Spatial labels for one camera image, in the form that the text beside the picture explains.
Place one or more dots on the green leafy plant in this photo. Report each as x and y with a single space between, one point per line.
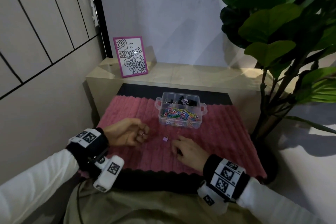
270 21

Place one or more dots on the person's left forearm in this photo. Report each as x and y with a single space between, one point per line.
34 187

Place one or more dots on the beige wooden shelf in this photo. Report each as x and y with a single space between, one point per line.
204 76

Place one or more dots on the transparent storage box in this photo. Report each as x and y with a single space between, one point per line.
181 124

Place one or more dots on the person's right forearm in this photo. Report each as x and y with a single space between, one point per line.
275 205

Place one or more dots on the pile of colourful paper clips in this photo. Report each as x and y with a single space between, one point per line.
179 115

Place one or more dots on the black left wristband with markers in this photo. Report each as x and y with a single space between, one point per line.
88 145

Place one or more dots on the black right wristband with markers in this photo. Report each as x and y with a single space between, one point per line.
225 176

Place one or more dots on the pink ribbed mat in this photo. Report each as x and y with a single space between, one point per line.
210 139

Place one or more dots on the black plant pot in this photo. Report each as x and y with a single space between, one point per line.
266 160

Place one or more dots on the person's left hand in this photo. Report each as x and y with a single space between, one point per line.
123 133

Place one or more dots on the person's right hand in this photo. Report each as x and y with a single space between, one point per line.
191 153

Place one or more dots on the person's olive trousers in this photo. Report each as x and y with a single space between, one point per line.
144 208

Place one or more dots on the black binder clip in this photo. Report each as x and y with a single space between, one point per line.
181 99
193 102
168 101

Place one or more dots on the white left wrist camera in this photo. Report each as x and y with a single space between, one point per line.
109 172

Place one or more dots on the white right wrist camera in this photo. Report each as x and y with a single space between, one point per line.
210 197

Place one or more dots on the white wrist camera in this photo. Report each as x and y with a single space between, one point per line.
109 172
210 197

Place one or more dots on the pink framed drawing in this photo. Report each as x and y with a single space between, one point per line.
130 57

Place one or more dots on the black wristband with markers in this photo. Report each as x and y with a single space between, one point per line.
88 145
225 176

